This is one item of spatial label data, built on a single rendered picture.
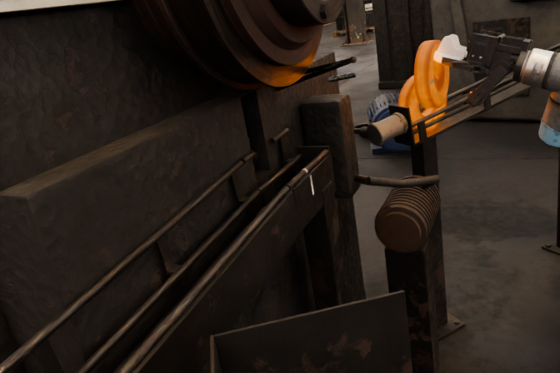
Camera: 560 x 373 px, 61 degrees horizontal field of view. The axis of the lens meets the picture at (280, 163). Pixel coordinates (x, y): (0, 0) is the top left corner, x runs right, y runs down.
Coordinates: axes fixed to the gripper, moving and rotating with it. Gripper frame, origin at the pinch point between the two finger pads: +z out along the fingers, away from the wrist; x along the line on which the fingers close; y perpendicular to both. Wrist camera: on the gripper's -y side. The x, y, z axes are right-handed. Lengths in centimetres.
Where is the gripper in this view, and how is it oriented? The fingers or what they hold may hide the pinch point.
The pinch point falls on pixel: (431, 56)
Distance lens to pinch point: 118.8
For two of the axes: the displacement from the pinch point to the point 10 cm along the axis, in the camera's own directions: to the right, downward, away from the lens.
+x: -5.9, 3.2, -7.4
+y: 0.8, -8.9, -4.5
